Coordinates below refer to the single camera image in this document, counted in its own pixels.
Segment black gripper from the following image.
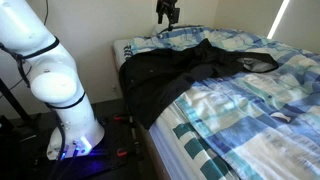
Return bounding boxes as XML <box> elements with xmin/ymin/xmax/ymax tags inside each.
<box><xmin>155</xmin><ymin>0</ymin><xmax>181</xmax><ymax>32</ymax></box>

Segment black dress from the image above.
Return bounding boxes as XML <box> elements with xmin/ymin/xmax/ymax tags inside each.
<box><xmin>118</xmin><ymin>38</ymin><xmax>280</xmax><ymax>131</ymax></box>

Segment blue patterned bed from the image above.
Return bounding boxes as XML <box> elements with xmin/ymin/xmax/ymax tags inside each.
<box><xmin>124</xmin><ymin>26</ymin><xmax>320</xmax><ymax>180</ymax></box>

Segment blue plaid pillow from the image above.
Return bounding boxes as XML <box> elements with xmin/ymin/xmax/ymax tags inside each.
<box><xmin>149</xmin><ymin>23</ymin><xmax>215</xmax><ymax>43</ymax></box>

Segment red black clamp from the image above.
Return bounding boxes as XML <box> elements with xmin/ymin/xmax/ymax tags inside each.
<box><xmin>113</xmin><ymin>114</ymin><xmax>135</xmax><ymax>123</ymax></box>
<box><xmin>115</xmin><ymin>148</ymin><xmax>130</xmax><ymax>158</ymax></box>

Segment white mattress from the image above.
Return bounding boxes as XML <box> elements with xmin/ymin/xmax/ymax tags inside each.
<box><xmin>112</xmin><ymin>39</ymin><xmax>201</xmax><ymax>180</ymax></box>

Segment black tripod leg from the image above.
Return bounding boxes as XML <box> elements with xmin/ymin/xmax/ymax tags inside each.
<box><xmin>0</xmin><ymin>78</ymin><xmax>35</xmax><ymax>124</ymax></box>

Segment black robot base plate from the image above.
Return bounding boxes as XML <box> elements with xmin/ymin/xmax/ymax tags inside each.
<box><xmin>0</xmin><ymin>99</ymin><xmax>149</xmax><ymax>180</ymax></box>

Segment brown wooden bed frame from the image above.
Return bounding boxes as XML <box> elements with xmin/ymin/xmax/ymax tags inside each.
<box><xmin>137</xmin><ymin>121</ymin><xmax>172</xmax><ymax>180</ymax></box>

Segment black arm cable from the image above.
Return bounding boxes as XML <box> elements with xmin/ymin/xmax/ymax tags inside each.
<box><xmin>0</xmin><ymin>36</ymin><xmax>88</xmax><ymax>171</ymax></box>

